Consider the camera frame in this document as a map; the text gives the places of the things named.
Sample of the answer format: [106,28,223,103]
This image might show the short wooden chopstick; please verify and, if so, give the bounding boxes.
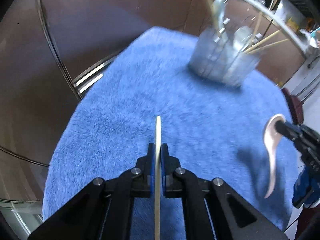
[252,11,263,43]

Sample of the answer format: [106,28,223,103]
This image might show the blue terry towel mat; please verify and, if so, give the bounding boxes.
[42,27,298,230]

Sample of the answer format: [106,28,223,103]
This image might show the dark red dustpan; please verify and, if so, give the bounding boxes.
[281,88,304,125]

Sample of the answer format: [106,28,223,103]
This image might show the light blue ceramic spoon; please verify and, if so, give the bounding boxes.
[154,116,162,240]

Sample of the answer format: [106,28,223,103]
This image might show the brown base cabinets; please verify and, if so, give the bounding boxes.
[1,0,207,202]

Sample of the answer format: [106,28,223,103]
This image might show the pink ceramic spoon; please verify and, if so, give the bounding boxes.
[263,114,286,199]

